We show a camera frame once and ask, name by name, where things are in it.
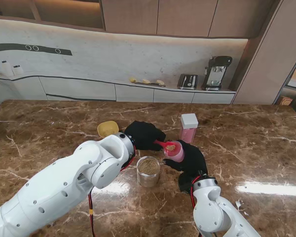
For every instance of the pink measuring cup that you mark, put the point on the pink measuring cup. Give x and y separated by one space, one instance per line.
173 153

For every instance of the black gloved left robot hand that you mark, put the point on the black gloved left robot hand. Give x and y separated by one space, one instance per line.
144 138

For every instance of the black toaster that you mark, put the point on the black toaster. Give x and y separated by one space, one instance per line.
187 81

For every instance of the orange printed box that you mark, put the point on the orange printed box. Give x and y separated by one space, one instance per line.
285 101

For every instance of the yellow bread piece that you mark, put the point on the yellow bread piece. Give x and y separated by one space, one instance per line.
159 82
145 81
132 79

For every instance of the black wall panel with rings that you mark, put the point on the black wall panel with rings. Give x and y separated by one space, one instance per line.
14 47

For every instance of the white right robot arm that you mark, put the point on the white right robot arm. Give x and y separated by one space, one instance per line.
217 209

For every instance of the pink container with white lid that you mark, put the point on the pink container with white lid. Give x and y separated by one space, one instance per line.
188 126

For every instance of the clear glass grain jar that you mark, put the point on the clear glass grain jar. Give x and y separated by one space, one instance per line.
148 172

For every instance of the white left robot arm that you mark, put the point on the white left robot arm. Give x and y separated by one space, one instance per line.
59 187

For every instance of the dark wooden serving board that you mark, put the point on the dark wooden serving board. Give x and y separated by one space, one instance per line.
150 84

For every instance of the yellow plastic bowl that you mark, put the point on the yellow plastic bowl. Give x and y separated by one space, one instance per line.
107 128

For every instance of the tall white bottle black cap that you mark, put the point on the tall white bottle black cap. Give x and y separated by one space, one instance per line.
6 69

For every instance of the white counter cabinet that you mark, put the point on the white counter cabinet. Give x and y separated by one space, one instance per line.
76 89

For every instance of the wooden wall cabinets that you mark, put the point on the wooden wall cabinets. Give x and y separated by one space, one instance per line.
182 17

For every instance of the red measuring spoon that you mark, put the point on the red measuring spoon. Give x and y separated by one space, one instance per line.
166 145

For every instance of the black round jar lid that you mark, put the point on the black round jar lid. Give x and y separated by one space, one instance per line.
185 184

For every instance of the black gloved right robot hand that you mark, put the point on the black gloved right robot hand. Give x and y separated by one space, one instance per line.
190 163

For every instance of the short white bottle black cap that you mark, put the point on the short white bottle black cap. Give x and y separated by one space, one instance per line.
17 70

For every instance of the black espresso machine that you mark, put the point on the black espresso machine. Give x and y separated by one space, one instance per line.
217 71

